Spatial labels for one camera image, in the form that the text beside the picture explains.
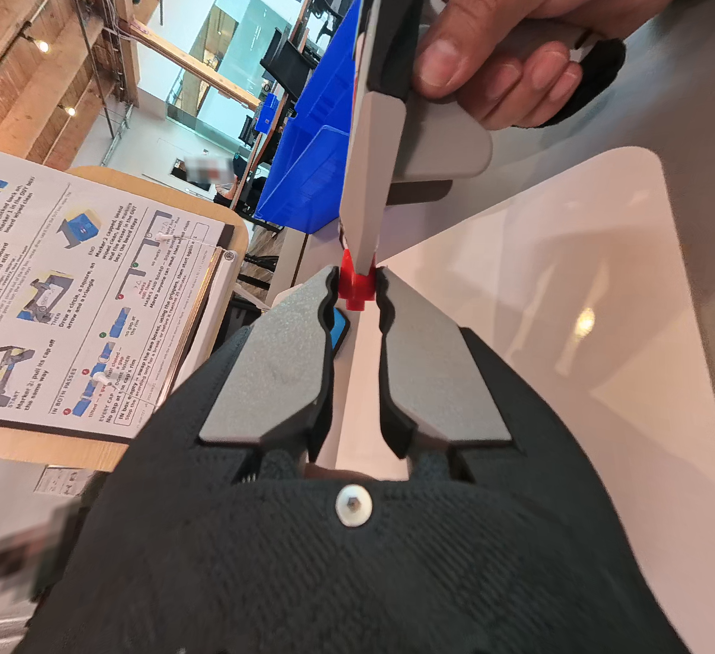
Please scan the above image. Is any beige board on white stand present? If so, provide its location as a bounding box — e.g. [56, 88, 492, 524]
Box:
[0, 151, 250, 473]

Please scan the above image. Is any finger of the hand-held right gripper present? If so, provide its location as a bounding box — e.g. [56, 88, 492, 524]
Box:
[339, 90, 409, 276]

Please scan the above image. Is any white whiteboard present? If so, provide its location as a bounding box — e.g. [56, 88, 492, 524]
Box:
[268, 147, 715, 654]

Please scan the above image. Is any blue whiteboard eraser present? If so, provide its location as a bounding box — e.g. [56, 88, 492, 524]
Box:
[330, 308, 352, 356]

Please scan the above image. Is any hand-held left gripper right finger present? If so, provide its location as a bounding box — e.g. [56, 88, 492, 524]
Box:
[375, 267, 513, 459]

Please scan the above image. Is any black computer monitor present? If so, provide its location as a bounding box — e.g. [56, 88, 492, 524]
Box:
[260, 28, 315, 103]

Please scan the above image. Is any printed instruction sheet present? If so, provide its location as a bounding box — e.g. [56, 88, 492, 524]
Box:
[0, 151, 227, 437]

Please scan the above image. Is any red marker cap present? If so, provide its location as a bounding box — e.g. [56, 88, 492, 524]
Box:
[338, 249, 378, 311]

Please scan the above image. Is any blue plastic bin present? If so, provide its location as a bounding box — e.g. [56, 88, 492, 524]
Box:
[254, 0, 364, 235]

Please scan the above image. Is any small blue storage bin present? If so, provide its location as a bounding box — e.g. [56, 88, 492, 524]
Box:
[254, 93, 280, 133]

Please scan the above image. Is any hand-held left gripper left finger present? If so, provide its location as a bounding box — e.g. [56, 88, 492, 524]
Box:
[198, 265, 341, 462]

